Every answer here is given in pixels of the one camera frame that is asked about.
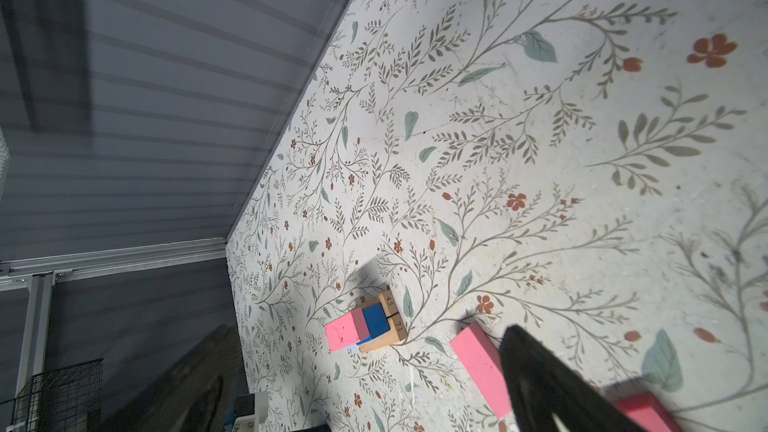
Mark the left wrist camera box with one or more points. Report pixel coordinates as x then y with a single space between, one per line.
249 412

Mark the black wire basket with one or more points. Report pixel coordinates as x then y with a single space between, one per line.
64 399

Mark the floral patterned table mat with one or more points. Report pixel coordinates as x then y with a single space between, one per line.
594 171

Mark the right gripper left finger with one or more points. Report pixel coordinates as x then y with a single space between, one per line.
192 395

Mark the magenta cube block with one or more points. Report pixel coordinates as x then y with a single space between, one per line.
648 412

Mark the natural wood plank block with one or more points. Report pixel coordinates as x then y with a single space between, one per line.
385 299

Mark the light pink rectangular block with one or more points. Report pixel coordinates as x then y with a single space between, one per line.
347 331

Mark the white wire mesh basket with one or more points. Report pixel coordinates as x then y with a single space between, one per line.
5 158

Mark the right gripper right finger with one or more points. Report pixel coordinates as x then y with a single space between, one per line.
545 393

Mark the blue cube block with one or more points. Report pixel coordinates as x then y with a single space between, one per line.
376 321

